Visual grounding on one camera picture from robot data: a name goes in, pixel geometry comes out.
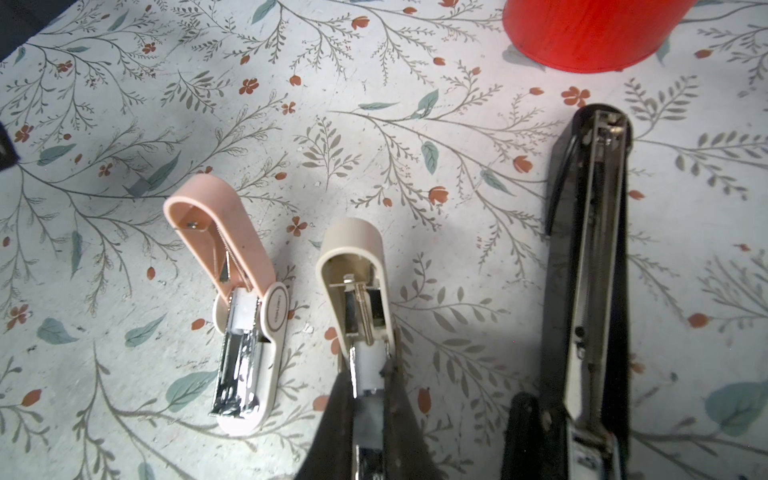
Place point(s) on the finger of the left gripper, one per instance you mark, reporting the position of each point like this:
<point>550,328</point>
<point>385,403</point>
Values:
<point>8,154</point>

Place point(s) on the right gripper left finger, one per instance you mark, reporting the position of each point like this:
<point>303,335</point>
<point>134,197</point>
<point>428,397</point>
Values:
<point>330,455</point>

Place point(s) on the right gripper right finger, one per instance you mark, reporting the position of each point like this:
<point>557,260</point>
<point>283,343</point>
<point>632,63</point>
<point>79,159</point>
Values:
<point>406,455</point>

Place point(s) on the black stapler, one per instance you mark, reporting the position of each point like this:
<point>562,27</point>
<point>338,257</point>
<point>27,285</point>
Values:
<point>577,425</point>

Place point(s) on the pink eraser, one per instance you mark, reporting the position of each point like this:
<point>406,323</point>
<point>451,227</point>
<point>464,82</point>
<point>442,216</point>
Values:
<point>251,306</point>

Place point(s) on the loose staple strip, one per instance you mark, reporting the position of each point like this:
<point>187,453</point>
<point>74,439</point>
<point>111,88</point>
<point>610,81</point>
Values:
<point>138,188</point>

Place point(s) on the red pencil cup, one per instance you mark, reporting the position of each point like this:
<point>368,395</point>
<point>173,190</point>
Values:
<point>591,36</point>

